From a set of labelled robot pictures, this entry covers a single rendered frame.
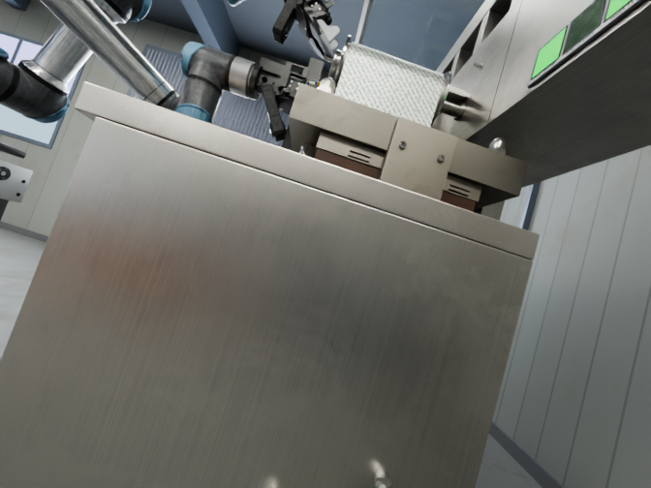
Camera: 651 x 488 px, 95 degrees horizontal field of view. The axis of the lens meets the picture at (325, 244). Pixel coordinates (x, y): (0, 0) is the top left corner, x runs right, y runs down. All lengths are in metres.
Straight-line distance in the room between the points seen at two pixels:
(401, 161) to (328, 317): 0.26
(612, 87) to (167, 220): 0.66
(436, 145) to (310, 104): 0.21
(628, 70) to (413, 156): 0.30
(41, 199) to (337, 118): 5.08
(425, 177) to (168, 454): 0.52
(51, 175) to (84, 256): 4.93
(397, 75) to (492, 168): 0.36
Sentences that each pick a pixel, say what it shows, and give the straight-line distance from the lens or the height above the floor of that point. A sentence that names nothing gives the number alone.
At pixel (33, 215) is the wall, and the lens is 5.45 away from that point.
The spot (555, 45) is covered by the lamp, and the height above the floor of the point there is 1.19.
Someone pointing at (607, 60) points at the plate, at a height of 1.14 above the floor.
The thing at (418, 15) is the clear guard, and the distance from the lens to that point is 1.52.
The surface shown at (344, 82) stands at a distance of 0.78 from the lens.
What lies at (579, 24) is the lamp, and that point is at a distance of 0.63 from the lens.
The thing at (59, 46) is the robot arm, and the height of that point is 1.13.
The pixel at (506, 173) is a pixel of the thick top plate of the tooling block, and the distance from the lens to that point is 0.59.
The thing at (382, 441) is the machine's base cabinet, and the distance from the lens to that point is 0.48.
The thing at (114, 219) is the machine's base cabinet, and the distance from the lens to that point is 0.47.
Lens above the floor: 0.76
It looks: 4 degrees up
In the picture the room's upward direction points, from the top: 18 degrees clockwise
